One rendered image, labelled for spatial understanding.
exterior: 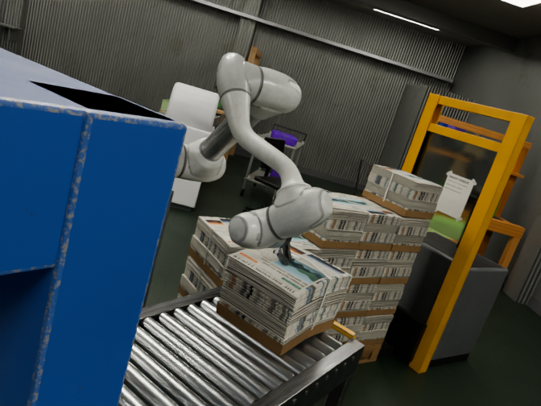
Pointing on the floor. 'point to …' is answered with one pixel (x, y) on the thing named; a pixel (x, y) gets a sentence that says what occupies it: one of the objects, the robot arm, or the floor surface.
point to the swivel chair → (269, 171)
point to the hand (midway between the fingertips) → (305, 238)
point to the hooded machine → (181, 198)
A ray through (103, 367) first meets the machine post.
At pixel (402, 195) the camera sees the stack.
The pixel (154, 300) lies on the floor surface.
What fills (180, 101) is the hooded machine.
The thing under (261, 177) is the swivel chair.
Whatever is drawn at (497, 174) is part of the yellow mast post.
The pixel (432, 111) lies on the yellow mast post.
